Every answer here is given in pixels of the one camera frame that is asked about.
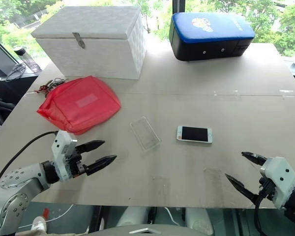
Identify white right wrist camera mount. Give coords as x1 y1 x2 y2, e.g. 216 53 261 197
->
260 156 295 210

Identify white bottle with red top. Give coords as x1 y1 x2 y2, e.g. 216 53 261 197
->
31 208 50 232

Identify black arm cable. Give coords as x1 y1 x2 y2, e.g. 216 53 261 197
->
254 190 270 236
0 131 59 193

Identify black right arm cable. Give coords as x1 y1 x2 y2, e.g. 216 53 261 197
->
254 190 270 236

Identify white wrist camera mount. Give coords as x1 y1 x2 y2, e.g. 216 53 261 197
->
51 130 78 183
260 156 295 210

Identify clear phone case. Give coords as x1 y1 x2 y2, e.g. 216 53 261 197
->
129 116 162 151

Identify dark window frame post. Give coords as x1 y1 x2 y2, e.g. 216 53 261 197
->
172 0 186 16

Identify black eyeglasses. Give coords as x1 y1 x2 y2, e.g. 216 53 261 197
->
5 62 28 82

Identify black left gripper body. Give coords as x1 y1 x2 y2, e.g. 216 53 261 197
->
64 145 89 177

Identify bunch of keys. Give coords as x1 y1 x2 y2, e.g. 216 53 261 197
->
27 78 68 98

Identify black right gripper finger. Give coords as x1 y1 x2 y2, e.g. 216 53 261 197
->
241 151 269 167
225 173 260 204

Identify white cable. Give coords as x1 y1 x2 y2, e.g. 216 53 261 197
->
164 207 185 226

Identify red mesh bag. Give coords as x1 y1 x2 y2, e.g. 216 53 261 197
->
36 75 122 136

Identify white smartphone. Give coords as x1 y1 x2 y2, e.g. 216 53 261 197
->
176 125 213 144

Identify dark monitor panel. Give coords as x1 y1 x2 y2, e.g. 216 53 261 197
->
0 33 18 77

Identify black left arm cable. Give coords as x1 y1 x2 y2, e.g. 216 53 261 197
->
0 131 59 193

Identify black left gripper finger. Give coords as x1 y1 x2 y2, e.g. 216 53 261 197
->
76 140 106 155
85 154 118 177

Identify blue and black padded case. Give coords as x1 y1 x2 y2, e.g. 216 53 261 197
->
169 12 256 61

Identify white woven storage box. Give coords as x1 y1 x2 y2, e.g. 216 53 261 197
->
30 6 148 80

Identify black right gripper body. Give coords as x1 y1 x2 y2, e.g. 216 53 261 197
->
256 177 276 202

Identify clear bottle with black cap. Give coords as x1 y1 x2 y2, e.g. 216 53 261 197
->
13 46 32 66

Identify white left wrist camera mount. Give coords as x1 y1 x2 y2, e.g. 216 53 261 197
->
51 130 78 183

